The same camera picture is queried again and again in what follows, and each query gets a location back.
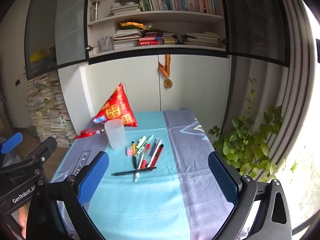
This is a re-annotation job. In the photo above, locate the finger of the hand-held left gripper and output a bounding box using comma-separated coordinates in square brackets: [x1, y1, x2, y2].
[0, 132, 23, 156]
[0, 137, 57, 180]

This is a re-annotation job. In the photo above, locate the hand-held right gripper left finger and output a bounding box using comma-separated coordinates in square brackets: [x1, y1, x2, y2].
[26, 151, 110, 240]

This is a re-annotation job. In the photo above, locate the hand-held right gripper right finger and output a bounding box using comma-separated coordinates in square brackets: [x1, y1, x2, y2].
[208, 151, 293, 240]

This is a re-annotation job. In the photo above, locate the translucent plastic cup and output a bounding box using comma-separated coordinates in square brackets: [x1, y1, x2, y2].
[104, 119, 127, 150]

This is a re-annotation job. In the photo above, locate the clear blue ink gel pen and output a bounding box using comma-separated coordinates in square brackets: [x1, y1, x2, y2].
[147, 138, 162, 167]

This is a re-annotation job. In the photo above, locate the tall pile of papers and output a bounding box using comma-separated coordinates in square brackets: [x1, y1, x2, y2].
[24, 70, 77, 148]

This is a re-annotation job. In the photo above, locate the red tassel ornament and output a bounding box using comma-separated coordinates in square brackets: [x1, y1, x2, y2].
[74, 127, 105, 140]

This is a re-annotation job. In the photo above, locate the green leafy plant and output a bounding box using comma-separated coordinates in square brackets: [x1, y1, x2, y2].
[209, 77, 299, 183]

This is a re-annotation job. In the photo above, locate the blue and grey tablecloth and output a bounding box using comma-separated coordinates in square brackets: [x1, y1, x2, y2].
[50, 108, 253, 240]

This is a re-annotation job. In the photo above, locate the red pyramid snack bag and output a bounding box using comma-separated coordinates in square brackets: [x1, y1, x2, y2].
[91, 82, 138, 127]

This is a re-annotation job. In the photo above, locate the gold medal with striped ribbon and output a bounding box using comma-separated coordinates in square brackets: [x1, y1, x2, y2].
[158, 54, 173, 89]

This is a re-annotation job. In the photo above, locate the clear desk organizer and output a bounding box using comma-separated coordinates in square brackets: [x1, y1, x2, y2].
[99, 35, 114, 52]

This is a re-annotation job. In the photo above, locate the glass cabinet door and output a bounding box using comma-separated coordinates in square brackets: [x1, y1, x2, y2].
[217, 0, 292, 68]
[24, 0, 91, 81]

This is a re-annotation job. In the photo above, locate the grey curtain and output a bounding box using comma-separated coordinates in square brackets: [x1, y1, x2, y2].
[272, 0, 318, 167]

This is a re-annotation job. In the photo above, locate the stack of worn magazines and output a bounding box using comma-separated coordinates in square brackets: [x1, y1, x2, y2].
[111, 29, 143, 51]

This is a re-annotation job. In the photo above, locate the stack of flat grey books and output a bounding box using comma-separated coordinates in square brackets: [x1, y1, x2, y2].
[183, 31, 221, 47]

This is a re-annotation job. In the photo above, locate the glass cylinder vase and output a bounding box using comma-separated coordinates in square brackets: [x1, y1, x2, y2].
[91, 1, 101, 22]

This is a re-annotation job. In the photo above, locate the yellow flower bouquet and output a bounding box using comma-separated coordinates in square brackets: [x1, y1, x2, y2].
[120, 22, 158, 32]

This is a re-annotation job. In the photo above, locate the stack of red books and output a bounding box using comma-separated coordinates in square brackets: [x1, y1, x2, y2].
[137, 32, 177, 46]

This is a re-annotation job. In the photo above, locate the stack of white booklets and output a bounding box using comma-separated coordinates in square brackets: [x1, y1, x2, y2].
[110, 2, 141, 16]

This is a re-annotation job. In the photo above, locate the white bookshelf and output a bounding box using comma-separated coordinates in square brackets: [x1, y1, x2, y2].
[87, 0, 231, 61]

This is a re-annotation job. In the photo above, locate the row of upright books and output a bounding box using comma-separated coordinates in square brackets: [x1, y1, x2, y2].
[137, 0, 217, 15]

